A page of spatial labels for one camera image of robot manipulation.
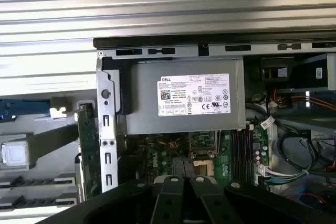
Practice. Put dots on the green motherboard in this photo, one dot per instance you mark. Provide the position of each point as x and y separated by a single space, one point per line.
225 155

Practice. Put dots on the silver CPU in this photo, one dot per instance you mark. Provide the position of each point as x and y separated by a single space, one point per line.
15 154

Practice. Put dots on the hard disk in blue carrier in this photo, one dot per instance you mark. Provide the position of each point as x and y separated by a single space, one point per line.
23 106

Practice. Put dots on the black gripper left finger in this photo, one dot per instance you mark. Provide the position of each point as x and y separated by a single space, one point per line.
168 203

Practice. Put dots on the metal socket cover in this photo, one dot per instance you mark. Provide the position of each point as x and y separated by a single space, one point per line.
191 144

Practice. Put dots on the green graphics card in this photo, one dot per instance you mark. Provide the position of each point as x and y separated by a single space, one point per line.
89 150

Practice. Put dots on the grey parts rack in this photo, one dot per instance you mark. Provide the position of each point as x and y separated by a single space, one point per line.
57 171

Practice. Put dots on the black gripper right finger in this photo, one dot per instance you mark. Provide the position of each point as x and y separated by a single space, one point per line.
218 205

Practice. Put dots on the black open PC case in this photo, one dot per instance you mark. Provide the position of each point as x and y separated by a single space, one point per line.
107 108

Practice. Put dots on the grey power supply unit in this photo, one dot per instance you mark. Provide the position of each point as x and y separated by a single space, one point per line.
147 90

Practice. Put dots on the black RAM slot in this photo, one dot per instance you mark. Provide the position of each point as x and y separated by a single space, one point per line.
239 155
233 155
244 155
250 155

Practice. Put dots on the CPU socket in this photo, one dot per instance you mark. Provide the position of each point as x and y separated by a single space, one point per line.
202 167

